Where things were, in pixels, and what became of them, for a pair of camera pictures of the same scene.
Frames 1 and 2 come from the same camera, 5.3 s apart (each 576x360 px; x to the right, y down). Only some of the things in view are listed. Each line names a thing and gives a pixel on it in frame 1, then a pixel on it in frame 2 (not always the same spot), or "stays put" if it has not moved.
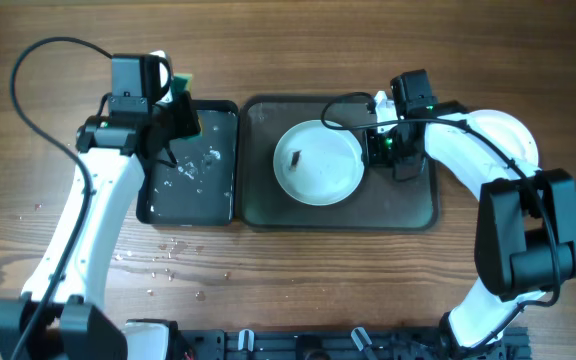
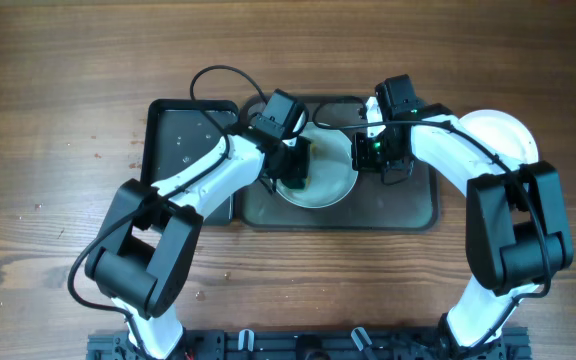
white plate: x=508 y=133 stays put
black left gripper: x=182 y=105 -> x=295 y=169
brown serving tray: x=378 y=203 stays put
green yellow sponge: x=185 y=83 -> x=309 y=178
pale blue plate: x=317 y=165 stays put
